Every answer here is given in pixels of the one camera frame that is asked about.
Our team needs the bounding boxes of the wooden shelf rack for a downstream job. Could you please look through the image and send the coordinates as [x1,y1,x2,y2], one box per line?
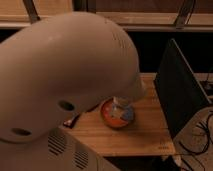
[0,0,213,32]

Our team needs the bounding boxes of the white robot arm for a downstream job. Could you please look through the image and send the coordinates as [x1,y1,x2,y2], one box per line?
[0,12,144,171]

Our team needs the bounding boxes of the orange ceramic bowl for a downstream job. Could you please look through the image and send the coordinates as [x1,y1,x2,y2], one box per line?
[100,97,135,129]

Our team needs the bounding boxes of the blue cloth piece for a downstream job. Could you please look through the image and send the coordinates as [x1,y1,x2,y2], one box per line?
[122,108,134,121]

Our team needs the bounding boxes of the black cables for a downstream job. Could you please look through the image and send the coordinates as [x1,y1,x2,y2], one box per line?
[178,111,213,156]

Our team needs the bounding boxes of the right dark side panel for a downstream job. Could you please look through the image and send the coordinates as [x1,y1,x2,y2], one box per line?
[154,39,212,138]

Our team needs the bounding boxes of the dark red small object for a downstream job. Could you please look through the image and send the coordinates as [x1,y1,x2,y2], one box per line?
[63,115,80,129]

